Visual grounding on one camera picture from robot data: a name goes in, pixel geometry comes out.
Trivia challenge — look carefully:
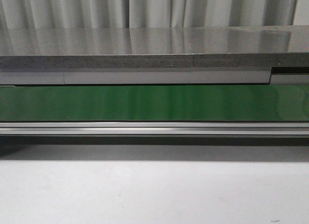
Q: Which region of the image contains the grey stone counter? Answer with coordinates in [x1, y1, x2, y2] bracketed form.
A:
[0, 26, 309, 86]

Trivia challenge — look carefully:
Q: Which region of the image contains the green conveyor belt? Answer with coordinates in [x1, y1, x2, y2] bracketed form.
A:
[0, 85, 309, 122]

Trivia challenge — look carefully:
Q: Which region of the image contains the white curtain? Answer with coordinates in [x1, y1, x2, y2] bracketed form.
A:
[0, 0, 297, 29]

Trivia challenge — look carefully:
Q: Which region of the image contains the aluminium conveyor frame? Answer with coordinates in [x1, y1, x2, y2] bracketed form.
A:
[0, 121, 309, 145]

